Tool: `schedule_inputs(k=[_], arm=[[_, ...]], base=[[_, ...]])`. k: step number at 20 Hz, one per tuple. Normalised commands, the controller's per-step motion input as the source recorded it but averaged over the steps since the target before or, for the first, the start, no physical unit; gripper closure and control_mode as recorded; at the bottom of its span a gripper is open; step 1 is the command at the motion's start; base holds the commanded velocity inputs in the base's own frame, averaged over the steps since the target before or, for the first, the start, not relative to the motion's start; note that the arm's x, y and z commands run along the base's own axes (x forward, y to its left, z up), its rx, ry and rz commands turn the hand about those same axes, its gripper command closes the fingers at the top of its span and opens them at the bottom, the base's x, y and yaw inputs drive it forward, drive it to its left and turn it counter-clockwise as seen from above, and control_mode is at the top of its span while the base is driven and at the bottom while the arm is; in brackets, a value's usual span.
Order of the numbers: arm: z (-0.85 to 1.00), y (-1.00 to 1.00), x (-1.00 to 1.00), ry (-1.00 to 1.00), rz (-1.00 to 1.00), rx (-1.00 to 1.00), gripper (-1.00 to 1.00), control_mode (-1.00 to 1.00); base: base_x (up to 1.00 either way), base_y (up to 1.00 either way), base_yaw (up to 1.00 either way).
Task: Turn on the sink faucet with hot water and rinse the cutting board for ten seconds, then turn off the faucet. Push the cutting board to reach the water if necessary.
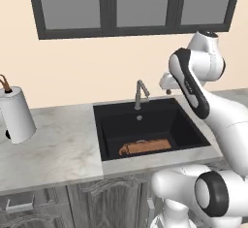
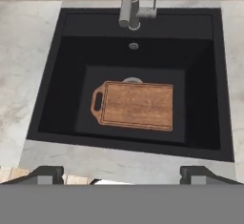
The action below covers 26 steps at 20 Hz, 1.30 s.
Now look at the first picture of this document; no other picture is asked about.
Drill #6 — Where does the pale grey drawer handle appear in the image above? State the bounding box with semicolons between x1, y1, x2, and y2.
5;194;36;212

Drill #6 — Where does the pale grey cupboard door handle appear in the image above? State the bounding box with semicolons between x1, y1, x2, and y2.
146;198;156;220

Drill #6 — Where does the black sink basin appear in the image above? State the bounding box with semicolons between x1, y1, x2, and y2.
92;97;212;163

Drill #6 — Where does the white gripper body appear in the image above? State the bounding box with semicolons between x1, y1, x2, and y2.
159;72;181;91

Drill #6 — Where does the grey arched cupboard door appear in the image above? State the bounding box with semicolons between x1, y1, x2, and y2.
0;211;70;228
66;173;154;228

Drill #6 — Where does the grey metal sink faucet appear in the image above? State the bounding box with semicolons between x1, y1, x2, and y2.
134;79;151;112

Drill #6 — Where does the white paper towel roll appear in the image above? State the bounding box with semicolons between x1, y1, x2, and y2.
0;85;38;146

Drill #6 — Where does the brown black paper towel holder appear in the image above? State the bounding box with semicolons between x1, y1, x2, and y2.
0;74;14;141

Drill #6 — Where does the brown wooden cutting board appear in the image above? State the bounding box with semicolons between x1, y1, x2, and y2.
117;138;172;157

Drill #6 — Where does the dark framed window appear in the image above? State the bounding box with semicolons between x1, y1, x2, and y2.
26;0;243;41

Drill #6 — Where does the grey wooden drawer front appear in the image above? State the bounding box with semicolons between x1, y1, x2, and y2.
0;185;70;216

